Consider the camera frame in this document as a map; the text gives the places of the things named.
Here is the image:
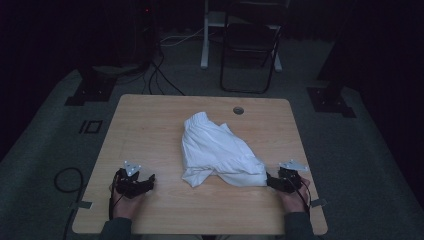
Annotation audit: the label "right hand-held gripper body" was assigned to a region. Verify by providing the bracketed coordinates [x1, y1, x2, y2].
[276, 159, 310, 195]

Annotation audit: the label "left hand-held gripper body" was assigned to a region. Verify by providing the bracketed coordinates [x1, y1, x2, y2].
[114, 160, 148, 200]

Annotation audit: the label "white skirt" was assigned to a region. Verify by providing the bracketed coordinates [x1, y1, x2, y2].
[180, 111, 269, 188]

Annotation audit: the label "person's right hand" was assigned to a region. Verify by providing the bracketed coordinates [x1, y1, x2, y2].
[278, 177, 312, 214]

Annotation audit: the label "person's left hand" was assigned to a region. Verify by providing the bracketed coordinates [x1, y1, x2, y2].
[109, 184, 147, 221]

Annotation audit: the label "black stand base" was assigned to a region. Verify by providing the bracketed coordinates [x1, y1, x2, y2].
[306, 79, 357, 119]
[64, 64, 118, 107]

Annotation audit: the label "black folding chair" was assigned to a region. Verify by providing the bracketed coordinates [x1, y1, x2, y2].
[219, 0, 290, 95]

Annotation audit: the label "dark cabinet with red light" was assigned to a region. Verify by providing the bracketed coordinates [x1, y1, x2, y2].
[114, 0, 158, 69]

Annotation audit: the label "white metal stand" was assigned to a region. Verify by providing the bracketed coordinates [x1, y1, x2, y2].
[199, 0, 284, 73]

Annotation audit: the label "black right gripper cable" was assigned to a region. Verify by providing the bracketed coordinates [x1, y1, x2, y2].
[288, 176, 313, 214]

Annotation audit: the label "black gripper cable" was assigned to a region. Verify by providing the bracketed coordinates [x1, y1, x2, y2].
[288, 176, 313, 214]
[108, 173, 125, 221]

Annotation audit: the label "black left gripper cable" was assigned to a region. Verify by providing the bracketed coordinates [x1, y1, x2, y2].
[108, 173, 125, 221]

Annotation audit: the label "black looped floor cable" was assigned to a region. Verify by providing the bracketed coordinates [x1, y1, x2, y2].
[53, 166, 85, 240]

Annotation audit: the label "black floor cables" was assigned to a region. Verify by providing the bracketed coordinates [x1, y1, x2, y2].
[141, 46, 186, 97]

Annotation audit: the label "white floor cable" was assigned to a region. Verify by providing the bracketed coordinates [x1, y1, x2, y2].
[159, 27, 205, 47]

